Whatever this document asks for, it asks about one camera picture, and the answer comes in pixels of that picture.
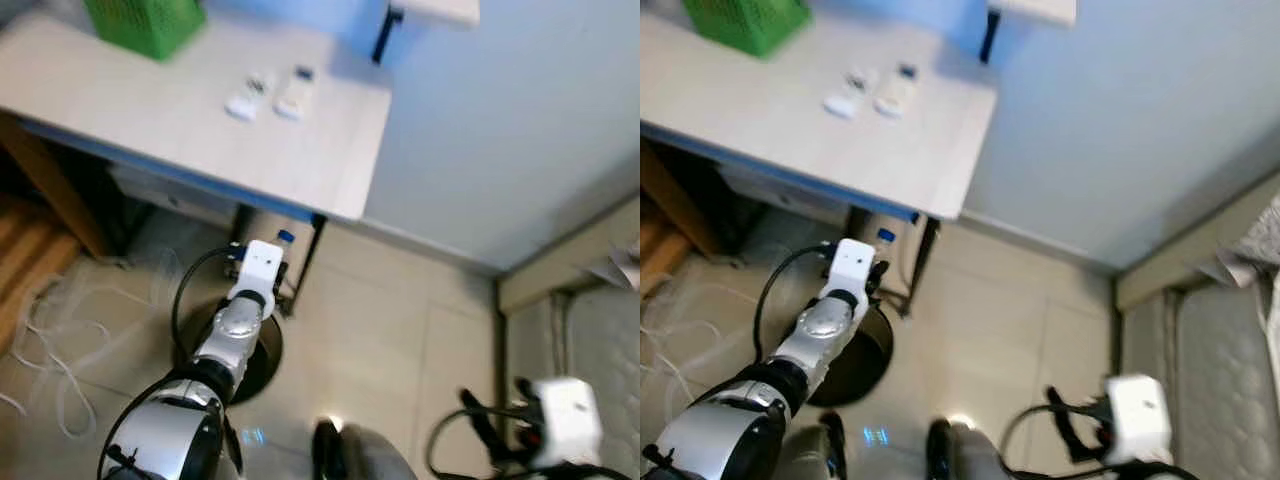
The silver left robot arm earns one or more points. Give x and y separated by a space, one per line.
720 440
170 430

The grey left robot leg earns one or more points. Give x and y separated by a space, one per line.
810 455

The small white desk item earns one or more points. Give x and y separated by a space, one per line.
842 103
243 105

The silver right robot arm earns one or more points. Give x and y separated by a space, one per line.
570 473
1150 473

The white desk with black legs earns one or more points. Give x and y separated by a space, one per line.
760 110
150 110

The black round floor base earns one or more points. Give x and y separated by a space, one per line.
262 360
865 365

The brown wooden furniture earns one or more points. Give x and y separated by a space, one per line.
655 255
30 250

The clear blue-capped water bottle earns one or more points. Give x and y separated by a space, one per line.
286 237
885 236

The white quilted mattress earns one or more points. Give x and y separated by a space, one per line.
600 350
1220 390

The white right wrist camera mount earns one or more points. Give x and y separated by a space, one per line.
1138 418
568 420

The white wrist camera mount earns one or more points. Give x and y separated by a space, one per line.
568 420
1138 418
853 265
258 268

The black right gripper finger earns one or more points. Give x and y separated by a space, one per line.
1062 420
478 420

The grey robot leg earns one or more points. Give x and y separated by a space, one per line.
975 455
375 458
810 455

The grey right robot leg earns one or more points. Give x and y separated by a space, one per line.
375 458
975 455

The green plastic mesh basket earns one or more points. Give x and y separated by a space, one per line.
750 25
145 25

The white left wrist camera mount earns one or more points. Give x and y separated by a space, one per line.
258 268
853 265

